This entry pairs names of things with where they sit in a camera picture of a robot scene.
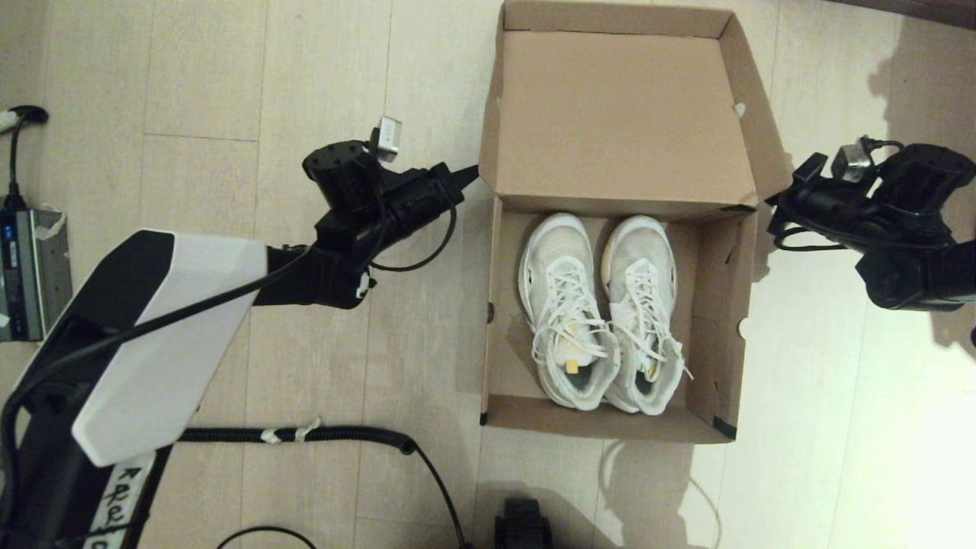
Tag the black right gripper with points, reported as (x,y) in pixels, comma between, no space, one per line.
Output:
(839,210)

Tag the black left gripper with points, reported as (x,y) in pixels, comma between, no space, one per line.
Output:
(415,198)

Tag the white lace-up sneaker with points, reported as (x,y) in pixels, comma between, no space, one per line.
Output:
(640,255)
(560,259)

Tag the brown cardboard shoe box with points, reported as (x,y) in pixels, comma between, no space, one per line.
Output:
(625,114)

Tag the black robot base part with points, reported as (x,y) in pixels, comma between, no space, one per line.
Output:
(523,526)

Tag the dark wooden furniture edge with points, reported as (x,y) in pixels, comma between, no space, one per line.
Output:
(915,9)

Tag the white tape strip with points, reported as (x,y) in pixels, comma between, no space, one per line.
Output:
(306,429)
(269,437)

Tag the grey metal power supply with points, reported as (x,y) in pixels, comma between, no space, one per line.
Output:
(34,274)

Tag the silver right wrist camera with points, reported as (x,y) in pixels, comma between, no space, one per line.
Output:
(852,162)

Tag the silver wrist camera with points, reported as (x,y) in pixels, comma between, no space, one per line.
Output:
(389,137)
(852,162)

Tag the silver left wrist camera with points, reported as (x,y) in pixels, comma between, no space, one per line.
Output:
(389,137)

